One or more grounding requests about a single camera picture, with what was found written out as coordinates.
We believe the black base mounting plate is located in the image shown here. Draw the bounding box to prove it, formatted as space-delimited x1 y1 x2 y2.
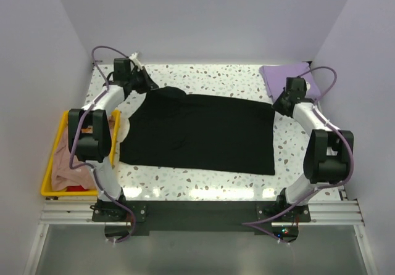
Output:
91 199 312 237

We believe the yellow plastic bin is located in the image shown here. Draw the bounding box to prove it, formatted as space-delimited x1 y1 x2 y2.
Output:
40 110 120 197

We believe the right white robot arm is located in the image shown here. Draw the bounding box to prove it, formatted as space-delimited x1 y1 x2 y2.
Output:
270 76 354 221

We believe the black t-shirt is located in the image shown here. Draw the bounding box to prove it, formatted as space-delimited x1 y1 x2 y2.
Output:
120 87 275 176

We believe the folded purple t-shirt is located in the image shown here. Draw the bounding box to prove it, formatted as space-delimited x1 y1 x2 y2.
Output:
259 62 321 102

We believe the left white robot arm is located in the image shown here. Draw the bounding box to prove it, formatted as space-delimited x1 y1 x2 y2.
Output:
68 54 159 222

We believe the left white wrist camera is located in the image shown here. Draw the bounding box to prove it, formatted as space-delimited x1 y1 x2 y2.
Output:
129 51 143 70

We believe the red garment in bin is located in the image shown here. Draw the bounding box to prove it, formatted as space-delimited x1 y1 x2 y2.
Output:
66 186 88 192

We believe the aluminium extrusion rail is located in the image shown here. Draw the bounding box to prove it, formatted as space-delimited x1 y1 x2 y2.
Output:
39 200 364 226

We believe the pink printed t-shirt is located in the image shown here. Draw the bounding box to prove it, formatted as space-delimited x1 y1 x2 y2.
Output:
51 127 96 191

